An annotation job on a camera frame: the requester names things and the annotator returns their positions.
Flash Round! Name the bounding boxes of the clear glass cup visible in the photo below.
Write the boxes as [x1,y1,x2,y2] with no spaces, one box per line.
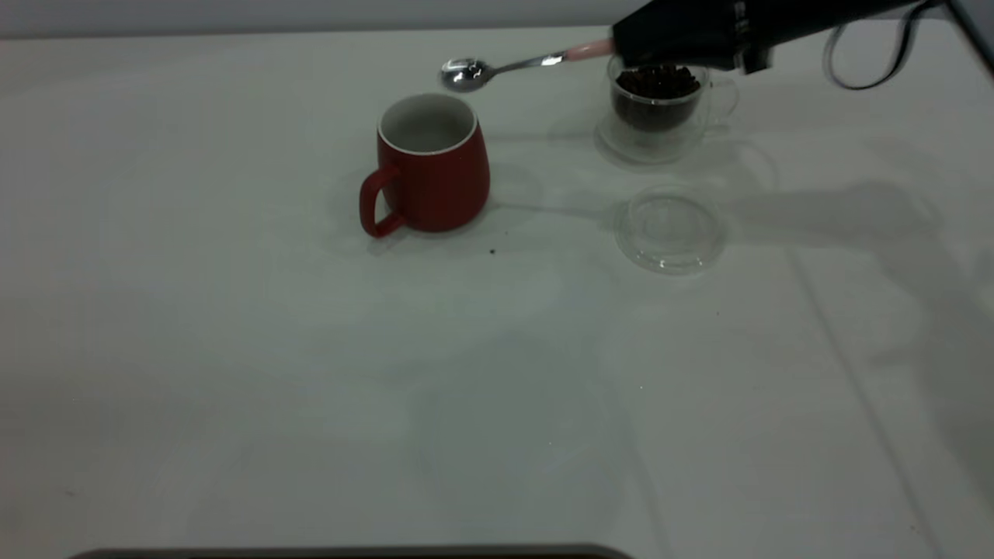
[606,56,739,150]

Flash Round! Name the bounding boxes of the dark coffee beans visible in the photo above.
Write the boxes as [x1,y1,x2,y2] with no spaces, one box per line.
[613,64,701,132]

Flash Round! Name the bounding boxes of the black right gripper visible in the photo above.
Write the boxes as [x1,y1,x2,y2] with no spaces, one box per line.
[611,0,926,76]

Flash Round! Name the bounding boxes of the clear round glass dish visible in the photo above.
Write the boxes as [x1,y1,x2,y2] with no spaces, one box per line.
[613,185,729,276]

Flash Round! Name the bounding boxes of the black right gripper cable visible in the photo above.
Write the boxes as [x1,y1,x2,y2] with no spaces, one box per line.
[822,0,946,92]

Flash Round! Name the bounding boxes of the clear glass saucer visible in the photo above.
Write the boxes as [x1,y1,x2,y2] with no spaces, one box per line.
[595,115,704,165]

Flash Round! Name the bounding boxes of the metal spoon with pink handle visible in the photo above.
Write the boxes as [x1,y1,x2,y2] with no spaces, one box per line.
[440,39,617,94]

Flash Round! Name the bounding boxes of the red ceramic mug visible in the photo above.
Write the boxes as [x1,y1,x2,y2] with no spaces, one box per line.
[359,93,492,239]

